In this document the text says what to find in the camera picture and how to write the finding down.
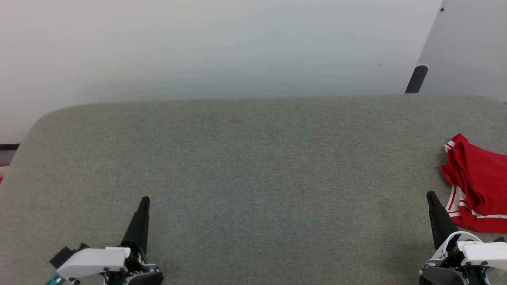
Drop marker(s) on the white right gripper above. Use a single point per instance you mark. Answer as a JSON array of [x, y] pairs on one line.
[[483, 255]]

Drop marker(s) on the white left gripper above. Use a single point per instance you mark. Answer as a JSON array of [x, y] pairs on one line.
[[95, 261]]

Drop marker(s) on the red Bulls 23 jersey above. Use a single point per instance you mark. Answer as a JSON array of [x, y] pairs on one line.
[[483, 178]]

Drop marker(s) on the grey partition panel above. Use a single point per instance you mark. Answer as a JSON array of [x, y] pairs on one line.
[[467, 47]]

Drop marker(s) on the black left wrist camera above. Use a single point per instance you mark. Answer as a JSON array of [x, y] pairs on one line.
[[65, 253]]

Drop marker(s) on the black post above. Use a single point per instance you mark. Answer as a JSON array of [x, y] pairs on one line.
[[416, 79]]

